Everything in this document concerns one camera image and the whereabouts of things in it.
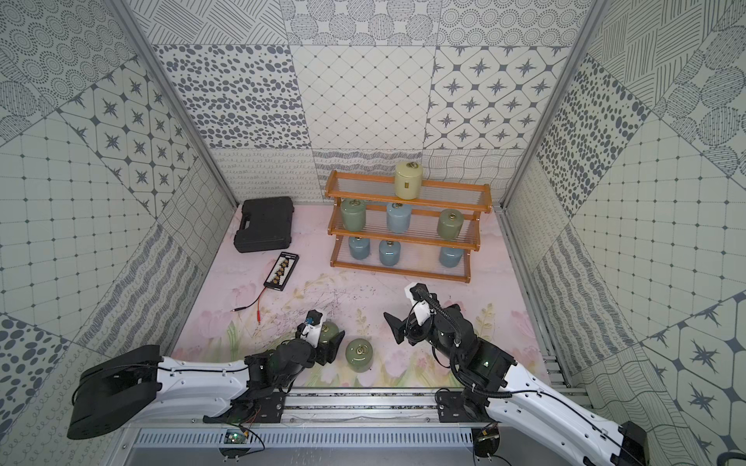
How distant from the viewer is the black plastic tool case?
3.48ft

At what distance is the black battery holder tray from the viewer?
0.98 meters

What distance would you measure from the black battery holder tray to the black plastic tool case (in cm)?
5
